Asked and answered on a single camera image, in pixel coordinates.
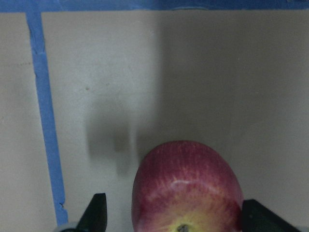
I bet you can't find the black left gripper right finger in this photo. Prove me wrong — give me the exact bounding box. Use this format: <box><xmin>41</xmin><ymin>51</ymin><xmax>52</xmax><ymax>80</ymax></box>
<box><xmin>242</xmin><ymin>199</ymin><xmax>300</xmax><ymax>232</ymax></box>

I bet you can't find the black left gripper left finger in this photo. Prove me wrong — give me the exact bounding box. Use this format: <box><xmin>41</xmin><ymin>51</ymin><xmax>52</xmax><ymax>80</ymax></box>
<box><xmin>75</xmin><ymin>193</ymin><xmax>107</xmax><ymax>232</ymax></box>

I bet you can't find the red yellow apple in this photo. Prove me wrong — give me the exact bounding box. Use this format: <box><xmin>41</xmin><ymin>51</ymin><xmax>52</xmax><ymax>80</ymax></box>
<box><xmin>131</xmin><ymin>141</ymin><xmax>243</xmax><ymax>232</ymax></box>

